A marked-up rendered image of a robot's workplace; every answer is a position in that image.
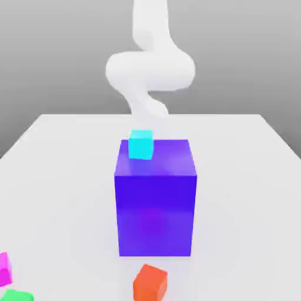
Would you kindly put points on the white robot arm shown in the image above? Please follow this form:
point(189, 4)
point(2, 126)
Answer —
point(150, 68)

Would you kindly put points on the small cyan cube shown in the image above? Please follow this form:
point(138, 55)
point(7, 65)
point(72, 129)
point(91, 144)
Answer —
point(140, 145)

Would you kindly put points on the small orange cube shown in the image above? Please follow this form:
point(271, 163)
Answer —
point(150, 283)

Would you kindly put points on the small magenta cube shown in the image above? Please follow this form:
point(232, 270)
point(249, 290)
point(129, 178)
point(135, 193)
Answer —
point(4, 270)

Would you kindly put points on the small green cube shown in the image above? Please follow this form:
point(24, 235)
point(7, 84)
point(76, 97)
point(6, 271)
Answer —
point(16, 295)

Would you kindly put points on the large blue box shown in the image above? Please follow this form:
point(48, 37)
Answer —
point(155, 211)

